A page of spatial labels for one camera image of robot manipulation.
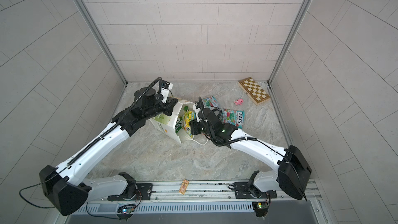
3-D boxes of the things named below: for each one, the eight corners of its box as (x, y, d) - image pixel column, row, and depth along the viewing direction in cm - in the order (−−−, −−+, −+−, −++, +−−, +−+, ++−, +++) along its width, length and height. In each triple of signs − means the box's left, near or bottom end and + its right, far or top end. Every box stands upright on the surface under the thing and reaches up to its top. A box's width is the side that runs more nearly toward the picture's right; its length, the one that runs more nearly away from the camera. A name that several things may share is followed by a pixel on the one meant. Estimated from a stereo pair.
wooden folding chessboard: (256, 105, 105) (257, 103, 103) (238, 83, 119) (238, 80, 116) (270, 99, 109) (272, 96, 106) (251, 78, 122) (252, 76, 120)
